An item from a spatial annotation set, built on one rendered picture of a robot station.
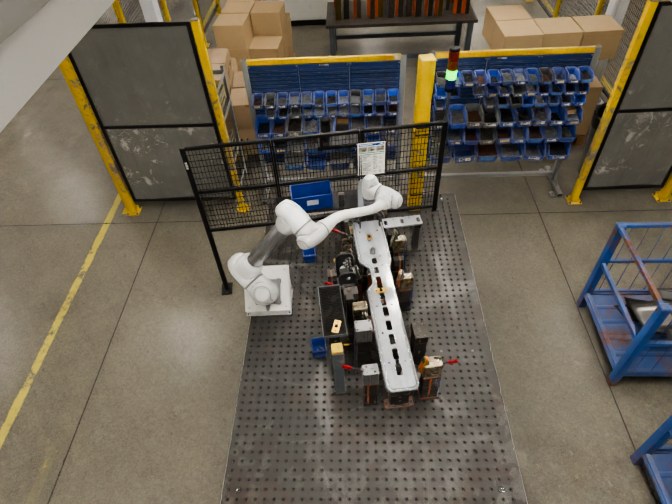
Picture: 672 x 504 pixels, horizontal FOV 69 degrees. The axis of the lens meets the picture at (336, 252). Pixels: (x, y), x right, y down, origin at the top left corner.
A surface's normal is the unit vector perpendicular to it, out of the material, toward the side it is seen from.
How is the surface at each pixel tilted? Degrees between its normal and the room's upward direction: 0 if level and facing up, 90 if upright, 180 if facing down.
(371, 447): 0
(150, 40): 89
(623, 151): 90
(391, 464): 0
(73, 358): 0
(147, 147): 89
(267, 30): 90
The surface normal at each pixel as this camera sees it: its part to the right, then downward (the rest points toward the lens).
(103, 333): -0.04, -0.69
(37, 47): 1.00, -0.02
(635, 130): 0.09, 0.74
